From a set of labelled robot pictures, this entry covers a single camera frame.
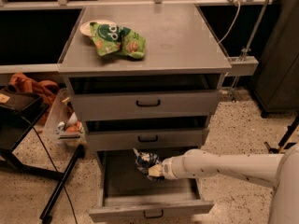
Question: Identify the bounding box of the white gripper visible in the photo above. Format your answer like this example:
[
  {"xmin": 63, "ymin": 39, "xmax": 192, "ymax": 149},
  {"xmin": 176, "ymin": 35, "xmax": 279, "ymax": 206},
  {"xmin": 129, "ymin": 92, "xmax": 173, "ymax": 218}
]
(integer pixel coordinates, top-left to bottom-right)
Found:
[{"xmin": 148, "ymin": 156, "xmax": 187, "ymax": 180}]

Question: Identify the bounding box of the blue chip bag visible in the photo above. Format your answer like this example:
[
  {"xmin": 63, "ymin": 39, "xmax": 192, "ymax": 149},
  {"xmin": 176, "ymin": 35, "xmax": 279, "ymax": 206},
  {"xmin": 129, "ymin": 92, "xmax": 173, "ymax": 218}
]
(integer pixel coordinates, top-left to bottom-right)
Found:
[{"xmin": 133, "ymin": 148, "xmax": 164, "ymax": 182}]

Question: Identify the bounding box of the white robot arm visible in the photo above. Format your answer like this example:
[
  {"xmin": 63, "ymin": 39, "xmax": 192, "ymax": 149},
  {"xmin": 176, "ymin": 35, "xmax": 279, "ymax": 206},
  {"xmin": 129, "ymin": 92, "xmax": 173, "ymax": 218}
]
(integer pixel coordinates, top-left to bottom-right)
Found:
[{"xmin": 149, "ymin": 145, "xmax": 299, "ymax": 224}]

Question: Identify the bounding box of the middle grey drawer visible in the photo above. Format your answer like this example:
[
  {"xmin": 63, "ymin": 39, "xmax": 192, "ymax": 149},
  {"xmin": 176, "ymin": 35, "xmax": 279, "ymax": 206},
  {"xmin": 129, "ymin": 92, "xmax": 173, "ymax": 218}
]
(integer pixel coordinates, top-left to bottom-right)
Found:
[{"xmin": 86, "ymin": 116, "xmax": 208, "ymax": 150}]

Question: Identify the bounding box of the grey drawer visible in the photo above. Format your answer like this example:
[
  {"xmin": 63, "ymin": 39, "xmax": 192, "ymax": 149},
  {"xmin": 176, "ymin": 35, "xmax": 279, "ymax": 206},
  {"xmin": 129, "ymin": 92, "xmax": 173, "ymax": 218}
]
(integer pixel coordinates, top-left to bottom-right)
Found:
[
  {"xmin": 86, "ymin": 116, "xmax": 208, "ymax": 150},
  {"xmin": 70, "ymin": 75, "xmax": 220, "ymax": 120},
  {"xmin": 89, "ymin": 149, "xmax": 214, "ymax": 222}
]

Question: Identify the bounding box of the bottom grey drawer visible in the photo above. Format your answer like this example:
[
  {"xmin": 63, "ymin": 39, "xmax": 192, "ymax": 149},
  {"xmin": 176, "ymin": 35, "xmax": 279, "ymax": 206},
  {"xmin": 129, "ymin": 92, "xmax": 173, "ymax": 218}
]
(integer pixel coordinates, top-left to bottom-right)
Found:
[{"xmin": 89, "ymin": 149, "xmax": 214, "ymax": 222}]

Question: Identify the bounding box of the grey drawer cabinet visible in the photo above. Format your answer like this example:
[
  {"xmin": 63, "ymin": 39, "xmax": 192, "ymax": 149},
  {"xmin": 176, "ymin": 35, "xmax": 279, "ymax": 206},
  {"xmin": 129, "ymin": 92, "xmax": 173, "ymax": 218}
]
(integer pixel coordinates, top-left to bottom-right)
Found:
[{"xmin": 57, "ymin": 2, "xmax": 233, "ymax": 161}]

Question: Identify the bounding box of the top grey drawer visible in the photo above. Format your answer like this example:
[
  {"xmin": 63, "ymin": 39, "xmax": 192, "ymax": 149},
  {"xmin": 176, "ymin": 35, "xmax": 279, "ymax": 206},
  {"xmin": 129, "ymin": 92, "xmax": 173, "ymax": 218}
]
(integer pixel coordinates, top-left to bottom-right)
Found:
[{"xmin": 70, "ymin": 75, "xmax": 220, "ymax": 120}]

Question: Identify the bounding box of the green chip bag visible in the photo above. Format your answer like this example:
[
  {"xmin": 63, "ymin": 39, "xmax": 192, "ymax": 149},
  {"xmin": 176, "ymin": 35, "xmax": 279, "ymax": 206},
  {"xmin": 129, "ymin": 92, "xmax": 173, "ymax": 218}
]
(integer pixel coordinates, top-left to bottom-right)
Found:
[{"xmin": 89, "ymin": 21, "xmax": 146, "ymax": 60}]

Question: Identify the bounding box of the clear plastic bin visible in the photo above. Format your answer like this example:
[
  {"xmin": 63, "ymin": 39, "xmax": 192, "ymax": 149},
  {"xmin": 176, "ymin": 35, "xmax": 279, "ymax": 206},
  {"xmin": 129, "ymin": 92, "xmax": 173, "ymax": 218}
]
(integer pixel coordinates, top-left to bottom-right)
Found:
[{"xmin": 43, "ymin": 88, "xmax": 86, "ymax": 147}]

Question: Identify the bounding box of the black tripod wheel leg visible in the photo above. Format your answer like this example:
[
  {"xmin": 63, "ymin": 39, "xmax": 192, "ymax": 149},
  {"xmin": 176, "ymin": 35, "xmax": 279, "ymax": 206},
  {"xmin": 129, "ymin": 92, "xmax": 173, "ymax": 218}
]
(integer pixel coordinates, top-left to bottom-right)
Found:
[{"xmin": 264, "ymin": 115, "xmax": 299, "ymax": 154}]

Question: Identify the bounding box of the dark grey side cabinet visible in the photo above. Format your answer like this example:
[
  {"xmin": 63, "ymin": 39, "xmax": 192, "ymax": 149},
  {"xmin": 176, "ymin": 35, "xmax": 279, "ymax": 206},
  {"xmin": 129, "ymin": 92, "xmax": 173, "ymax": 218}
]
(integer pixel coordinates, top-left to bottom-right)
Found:
[{"xmin": 249, "ymin": 0, "xmax": 299, "ymax": 118}]

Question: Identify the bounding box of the black stand table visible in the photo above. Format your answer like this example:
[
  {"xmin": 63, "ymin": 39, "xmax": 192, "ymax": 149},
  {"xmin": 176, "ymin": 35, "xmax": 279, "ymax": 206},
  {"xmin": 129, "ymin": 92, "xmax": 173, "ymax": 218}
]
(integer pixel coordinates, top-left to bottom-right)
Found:
[{"xmin": 0, "ymin": 88, "xmax": 85, "ymax": 224}]

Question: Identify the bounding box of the white bowl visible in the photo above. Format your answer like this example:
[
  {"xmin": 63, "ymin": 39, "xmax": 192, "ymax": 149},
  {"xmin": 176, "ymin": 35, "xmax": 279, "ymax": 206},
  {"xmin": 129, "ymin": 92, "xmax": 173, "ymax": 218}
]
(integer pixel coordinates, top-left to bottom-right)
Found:
[{"xmin": 79, "ymin": 20, "xmax": 114, "ymax": 36}]

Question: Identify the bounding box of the orange jacket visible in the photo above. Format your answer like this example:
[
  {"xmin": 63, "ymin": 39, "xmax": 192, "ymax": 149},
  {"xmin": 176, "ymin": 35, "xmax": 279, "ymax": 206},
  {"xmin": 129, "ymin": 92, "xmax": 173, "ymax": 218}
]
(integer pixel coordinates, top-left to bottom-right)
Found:
[{"xmin": 9, "ymin": 73, "xmax": 60, "ymax": 125}]

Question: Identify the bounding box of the black floor cable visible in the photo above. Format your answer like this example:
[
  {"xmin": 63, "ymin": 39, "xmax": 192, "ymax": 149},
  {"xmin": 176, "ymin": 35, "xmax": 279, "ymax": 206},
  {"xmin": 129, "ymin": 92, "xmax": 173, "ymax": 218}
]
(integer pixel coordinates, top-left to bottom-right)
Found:
[{"xmin": 21, "ymin": 117, "xmax": 78, "ymax": 224}]

